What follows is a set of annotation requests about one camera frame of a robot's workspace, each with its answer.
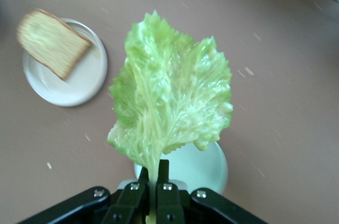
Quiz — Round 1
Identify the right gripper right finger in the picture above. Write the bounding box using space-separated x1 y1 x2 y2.
156 159 268 224

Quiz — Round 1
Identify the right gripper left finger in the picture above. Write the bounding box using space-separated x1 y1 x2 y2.
18 167 150 224

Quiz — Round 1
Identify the green lettuce leaf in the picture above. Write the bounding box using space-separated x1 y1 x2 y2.
106 10 234 224

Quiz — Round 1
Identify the brown bread slice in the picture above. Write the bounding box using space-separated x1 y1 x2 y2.
16 8 93 81

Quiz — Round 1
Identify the mint green plate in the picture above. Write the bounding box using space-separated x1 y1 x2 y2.
133 141 229 195

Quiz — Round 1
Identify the beige plate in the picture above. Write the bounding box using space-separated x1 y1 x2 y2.
22 17 109 107

